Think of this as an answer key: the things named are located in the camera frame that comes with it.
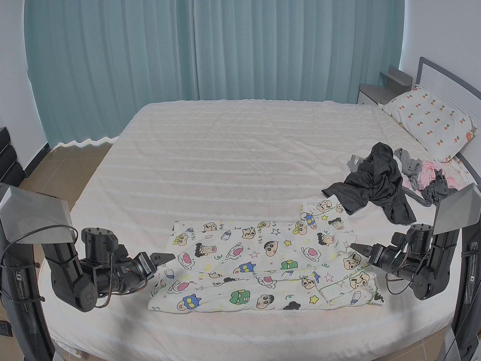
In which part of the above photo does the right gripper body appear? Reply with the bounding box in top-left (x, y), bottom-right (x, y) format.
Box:
top-left (370, 244), bottom-right (400, 268)

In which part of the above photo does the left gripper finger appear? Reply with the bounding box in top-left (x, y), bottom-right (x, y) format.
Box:
top-left (151, 253), bottom-right (176, 267)

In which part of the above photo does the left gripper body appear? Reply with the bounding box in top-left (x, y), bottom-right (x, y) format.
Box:
top-left (130, 251), bottom-right (161, 280)

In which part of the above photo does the white printed pyjama top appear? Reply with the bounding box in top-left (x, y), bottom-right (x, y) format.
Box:
top-left (147, 197), bottom-right (385, 312)

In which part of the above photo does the bed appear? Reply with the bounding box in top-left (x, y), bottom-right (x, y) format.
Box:
top-left (37, 56), bottom-right (481, 357)

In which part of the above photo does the black garment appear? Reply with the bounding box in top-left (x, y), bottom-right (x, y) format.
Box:
top-left (322, 142), bottom-right (417, 226)

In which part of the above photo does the dark grey garment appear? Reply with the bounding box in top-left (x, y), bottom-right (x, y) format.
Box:
top-left (404, 171), bottom-right (463, 207)

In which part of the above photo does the pale grey garment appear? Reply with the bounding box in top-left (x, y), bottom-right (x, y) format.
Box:
top-left (393, 147), bottom-right (425, 191)

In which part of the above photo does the white printed pillow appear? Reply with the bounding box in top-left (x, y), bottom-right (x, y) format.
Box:
top-left (381, 86), bottom-right (477, 163)

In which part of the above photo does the grey bedside table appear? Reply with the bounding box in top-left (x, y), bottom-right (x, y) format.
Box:
top-left (358, 65), bottom-right (413, 107)

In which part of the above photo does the black chest of drawers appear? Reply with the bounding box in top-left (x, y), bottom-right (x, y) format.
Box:
top-left (0, 127), bottom-right (25, 193)

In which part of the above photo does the blue-green curtain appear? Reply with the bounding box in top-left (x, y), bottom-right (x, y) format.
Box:
top-left (192, 0), bottom-right (409, 105)
top-left (24, 0), bottom-right (197, 148)

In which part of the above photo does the black cable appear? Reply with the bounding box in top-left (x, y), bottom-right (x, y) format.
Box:
top-left (386, 248), bottom-right (416, 295)
top-left (2, 227), bottom-right (76, 268)

